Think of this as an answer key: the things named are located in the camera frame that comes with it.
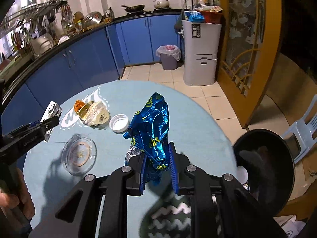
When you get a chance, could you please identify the grey storage cabinet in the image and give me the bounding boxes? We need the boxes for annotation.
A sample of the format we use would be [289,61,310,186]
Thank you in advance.
[181,19,222,86]

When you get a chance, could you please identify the orange snack wrapper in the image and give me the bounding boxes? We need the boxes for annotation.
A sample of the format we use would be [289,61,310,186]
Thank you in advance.
[74,100,90,114]

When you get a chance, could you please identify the blue plastic packet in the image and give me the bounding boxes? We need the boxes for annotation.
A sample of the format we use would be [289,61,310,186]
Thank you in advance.
[184,11,205,22]

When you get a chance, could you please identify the person's left hand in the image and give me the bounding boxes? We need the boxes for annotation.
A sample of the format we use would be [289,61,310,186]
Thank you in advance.
[0,169,35,220]

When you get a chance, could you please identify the brown cardboard sheet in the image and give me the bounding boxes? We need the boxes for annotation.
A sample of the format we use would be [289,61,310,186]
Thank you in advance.
[248,53,317,194]

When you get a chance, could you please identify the black kitchen countertop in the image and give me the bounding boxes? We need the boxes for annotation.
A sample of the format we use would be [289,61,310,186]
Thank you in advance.
[0,9,182,97]

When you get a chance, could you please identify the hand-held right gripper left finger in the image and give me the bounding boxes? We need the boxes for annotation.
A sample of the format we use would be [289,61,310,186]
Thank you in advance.
[28,151,147,238]

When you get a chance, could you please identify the red plastic basket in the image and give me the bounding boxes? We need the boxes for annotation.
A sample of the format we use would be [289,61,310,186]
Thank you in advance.
[196,6,223,24]

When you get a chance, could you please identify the blue kitchen cabinets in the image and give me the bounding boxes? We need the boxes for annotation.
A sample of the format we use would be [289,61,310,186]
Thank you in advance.
[0,13,185,129]

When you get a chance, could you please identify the black trash bin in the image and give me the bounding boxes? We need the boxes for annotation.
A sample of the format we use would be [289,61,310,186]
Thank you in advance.
[233,128,296,217]

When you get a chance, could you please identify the clear glass ashtray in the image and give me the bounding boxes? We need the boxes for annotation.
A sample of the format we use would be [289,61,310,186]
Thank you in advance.
[61,134,97,175]

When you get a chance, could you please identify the silver cooking pot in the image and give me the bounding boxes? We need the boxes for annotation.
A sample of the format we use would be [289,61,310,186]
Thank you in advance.
[154,0,171,9]

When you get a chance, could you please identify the wooden cutting board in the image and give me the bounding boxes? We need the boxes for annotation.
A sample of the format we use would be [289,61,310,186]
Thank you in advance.
[73,11,85,30]

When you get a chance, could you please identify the yellow wooden door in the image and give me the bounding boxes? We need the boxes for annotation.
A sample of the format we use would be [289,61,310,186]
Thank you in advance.
[215,0,283,129]

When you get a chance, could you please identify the grey bin with plastic liner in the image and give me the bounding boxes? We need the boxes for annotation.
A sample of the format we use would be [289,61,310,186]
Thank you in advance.
[156,45,182,70]

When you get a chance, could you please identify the steel bowl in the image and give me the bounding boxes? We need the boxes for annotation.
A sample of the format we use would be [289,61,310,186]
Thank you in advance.
[83,12,102,25]

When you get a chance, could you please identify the cream yellow food wrapper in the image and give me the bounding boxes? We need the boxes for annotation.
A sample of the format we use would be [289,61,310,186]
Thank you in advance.
[79,101,111,127]

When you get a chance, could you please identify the metal wall dish rack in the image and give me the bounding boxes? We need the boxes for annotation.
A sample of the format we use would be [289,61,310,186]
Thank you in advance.
[0,0,68,30]

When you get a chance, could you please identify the blue foil snack wrapper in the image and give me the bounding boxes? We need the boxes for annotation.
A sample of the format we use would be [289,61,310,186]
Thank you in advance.
[123,92,171,186]

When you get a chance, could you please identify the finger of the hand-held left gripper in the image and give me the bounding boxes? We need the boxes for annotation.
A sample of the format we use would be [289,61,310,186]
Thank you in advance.
[26,116,60,130]
[37,129,52,142]

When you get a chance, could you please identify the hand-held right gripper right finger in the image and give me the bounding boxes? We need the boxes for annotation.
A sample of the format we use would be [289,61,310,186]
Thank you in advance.
[169,142,288,238]

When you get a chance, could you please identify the black wok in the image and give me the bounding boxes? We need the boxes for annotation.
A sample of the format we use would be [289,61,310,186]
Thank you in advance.
[121,4,146,14]

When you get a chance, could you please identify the light blue plastic chair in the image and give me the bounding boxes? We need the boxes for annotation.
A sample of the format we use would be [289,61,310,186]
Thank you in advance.
[281,102,317,164]

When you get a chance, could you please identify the silver foil wrapper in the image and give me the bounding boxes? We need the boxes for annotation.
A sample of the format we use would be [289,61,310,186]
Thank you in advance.
[41,101,62,123]

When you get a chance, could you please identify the white bottle cap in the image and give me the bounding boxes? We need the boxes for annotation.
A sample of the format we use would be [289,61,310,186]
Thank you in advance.
[109,114,130,132]

